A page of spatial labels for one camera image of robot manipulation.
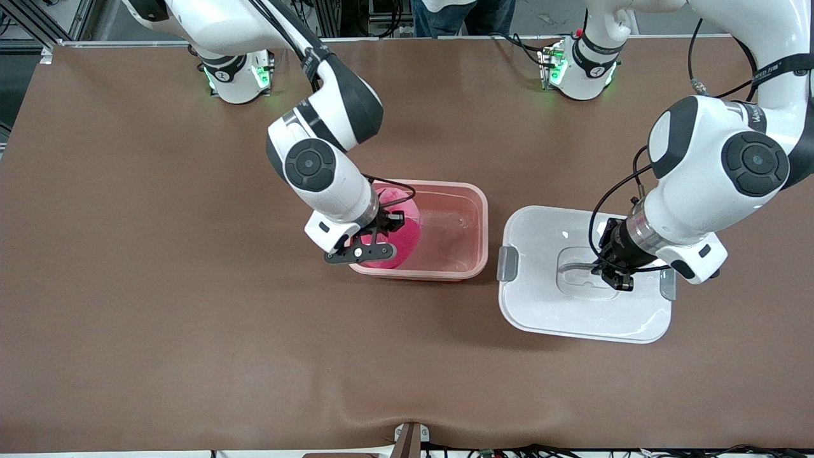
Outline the pink plush toy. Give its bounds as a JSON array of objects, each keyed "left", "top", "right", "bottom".
[{"left": 366, "top": 184, "right": 422, "bottom": 270}]

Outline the white box lid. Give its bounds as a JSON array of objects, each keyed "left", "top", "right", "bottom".
[{"left": 497, "top": 205, "right": 676, "bottom": 345}]

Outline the pink translucent plastic box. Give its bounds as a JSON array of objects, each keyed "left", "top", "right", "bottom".
[{"left": 348, "top": 180, "right": 489, "bottom": 281}]

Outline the brown table mat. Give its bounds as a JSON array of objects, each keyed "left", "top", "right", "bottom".
[{"left": 0, "top": 35, "right": 814, "bottom": 454}]

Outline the person in blue jeans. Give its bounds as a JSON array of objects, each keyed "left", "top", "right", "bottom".
[{"left": 412, "top": 0, "right": 517, "bottom": 39}]

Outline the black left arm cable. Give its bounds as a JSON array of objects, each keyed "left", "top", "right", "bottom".
[{"left": 588, "top": 18, "right": 759, "bottom": 275}]

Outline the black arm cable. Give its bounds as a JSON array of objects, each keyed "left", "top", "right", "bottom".
[
  {"left": 588, "top": 18, "right": 759, "bottom": 275},
  {"left": 361, "top": 174, "right": 418, "bottom": 214}
]

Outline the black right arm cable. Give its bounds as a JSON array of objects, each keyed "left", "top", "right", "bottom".
[{"left": 361, "top": 174, "right": 418, "bottom": 214}]

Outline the aluminium camera mount profile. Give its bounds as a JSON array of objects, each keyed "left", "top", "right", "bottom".
[{"left": 391, "top": 422, "right": 430, "bottom": 458}]

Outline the black base cable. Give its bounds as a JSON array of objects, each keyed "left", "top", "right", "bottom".
[{"left": 490, "top": 31, "right": 549, "bottom": 69}]

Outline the silver table edge rail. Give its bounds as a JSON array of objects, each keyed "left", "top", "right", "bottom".
[{"left": 41, "top": 35, "right": 726, "bottom": 52}]

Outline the aluminium frame strut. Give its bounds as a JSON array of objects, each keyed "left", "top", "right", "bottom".
[{"left": 0, "top": 0, "right": 96, "bottom": 52}]

